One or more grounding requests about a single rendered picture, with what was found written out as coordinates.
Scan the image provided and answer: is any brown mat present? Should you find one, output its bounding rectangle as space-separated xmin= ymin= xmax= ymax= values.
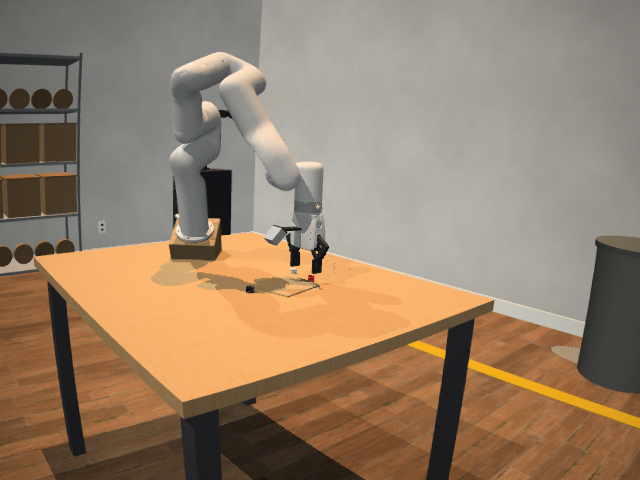
xmin=247 ymin=276 xmax=319 ymax=297

